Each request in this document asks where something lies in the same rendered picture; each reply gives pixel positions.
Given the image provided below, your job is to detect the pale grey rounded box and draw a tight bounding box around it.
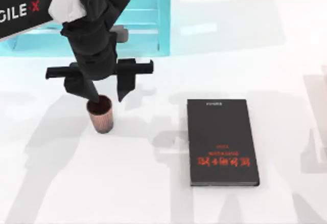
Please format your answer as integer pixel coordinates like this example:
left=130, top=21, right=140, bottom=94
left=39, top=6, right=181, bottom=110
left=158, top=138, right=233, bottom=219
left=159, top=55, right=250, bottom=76
left=110, top=25, right=129, bottom=43

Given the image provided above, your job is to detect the reddish brown cup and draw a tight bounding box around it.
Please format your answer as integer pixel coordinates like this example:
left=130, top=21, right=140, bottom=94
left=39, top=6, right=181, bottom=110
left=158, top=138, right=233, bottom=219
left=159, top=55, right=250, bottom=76
left=86, top=95, right=114, bottom=135

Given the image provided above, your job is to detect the black book with red lettering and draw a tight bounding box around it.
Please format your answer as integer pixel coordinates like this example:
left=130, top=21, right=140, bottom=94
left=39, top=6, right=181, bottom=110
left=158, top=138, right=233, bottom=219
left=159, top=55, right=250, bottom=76
left=186, top=98, right=261, bottom=188

